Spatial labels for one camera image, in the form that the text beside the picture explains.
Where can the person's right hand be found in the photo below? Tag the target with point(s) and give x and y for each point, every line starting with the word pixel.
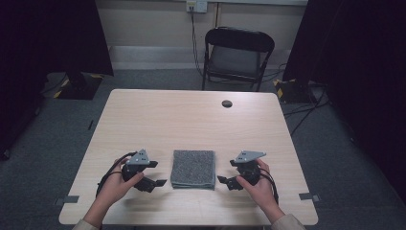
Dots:
pixel 261 191

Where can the black curtain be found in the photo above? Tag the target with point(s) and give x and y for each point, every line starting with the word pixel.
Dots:
pixel 48 38
pixel 367 64

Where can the person's left hand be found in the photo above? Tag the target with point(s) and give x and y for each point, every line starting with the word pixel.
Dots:
pixel 113 188

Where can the black yellow-striped stand base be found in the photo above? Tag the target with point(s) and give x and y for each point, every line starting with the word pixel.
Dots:
pixel 293 92
pixel 81 87

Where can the black folding chair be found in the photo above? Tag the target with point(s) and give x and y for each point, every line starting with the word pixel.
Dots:
pixel 237 40

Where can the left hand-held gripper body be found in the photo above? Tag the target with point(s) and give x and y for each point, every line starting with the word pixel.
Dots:
pixel 135 167

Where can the grey towel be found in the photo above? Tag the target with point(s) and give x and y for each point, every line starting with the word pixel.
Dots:
pixel 193 169

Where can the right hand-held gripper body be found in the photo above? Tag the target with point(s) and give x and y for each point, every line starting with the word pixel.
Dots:
pixel 249 169

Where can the white wall socket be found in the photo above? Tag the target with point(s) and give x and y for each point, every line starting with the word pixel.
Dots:
pixel 197 6

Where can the grey tape piece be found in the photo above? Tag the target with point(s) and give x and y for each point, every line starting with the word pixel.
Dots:
pixel 68 200
pixel 308 196

